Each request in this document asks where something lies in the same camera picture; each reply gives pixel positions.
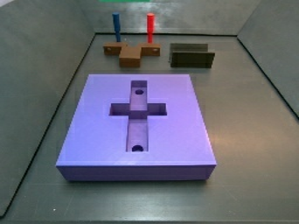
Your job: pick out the purple board with cross slot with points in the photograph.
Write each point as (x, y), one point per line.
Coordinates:
(136, 130)

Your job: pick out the brown T-shaped block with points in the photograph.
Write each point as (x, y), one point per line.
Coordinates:
(130, 54)

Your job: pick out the red hexagonal peg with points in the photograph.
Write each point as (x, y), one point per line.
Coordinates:
(150, 27)

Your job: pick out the blue hexagonal peg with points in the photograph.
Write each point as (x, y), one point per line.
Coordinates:
(116, 25)

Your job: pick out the black angle bracket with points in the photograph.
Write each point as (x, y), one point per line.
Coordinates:
(191, 55)

